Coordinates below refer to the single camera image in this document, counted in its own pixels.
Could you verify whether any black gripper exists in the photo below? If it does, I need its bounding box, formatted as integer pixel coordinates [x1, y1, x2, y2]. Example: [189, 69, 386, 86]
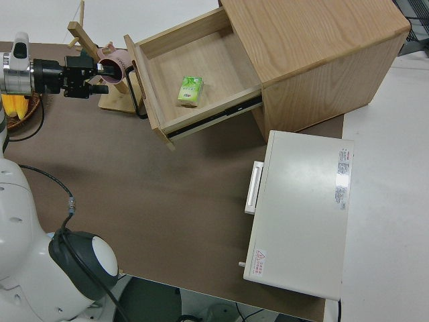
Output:
[33, 55, 117, 100]

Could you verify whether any wooden drawer with black handle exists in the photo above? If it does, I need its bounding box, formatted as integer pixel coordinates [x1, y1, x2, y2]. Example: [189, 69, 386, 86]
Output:
[123, 7, 264, 152]

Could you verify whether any black metal drawer slide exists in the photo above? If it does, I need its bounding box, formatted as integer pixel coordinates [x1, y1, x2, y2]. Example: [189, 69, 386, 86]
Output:
[167, 95, 263, 140]

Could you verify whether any wooden mug stand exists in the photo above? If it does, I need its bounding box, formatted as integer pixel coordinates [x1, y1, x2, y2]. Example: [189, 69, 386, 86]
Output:
[66, 0, 141, 115]

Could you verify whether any pink mug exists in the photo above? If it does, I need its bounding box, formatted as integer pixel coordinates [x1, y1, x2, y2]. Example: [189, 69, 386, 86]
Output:
[96, 44, 135, 85]

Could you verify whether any brown wicker basket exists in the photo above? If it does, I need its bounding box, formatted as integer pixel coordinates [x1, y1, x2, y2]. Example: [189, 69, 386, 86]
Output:
[5, 93, 43, 132]

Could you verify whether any green tissue pack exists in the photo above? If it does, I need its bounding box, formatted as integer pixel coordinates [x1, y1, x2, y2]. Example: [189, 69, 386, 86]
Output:
[176, 75, 205, 109]

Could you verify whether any brown table mat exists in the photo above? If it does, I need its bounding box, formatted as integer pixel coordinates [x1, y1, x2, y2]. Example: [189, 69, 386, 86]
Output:
[0, 40, 346, 322]

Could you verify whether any light wooden cabinet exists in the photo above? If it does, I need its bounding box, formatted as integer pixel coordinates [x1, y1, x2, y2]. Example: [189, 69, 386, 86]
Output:
[219, 0, 412, 142]

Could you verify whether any black round floor base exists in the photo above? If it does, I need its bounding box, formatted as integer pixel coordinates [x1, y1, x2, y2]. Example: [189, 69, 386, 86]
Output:
[113, 276, 182, 322]

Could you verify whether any white countertop oven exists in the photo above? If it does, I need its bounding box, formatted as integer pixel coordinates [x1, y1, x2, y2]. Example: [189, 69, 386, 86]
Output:
[237, 129, 355, 301]

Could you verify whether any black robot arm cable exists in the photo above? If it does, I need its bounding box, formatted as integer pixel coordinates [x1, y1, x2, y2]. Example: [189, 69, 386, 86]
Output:
[1, 93, 130, 322]

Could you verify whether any black wire rack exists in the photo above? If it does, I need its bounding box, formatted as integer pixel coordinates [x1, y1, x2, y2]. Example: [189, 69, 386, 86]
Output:
[391, 0, 429, 56]

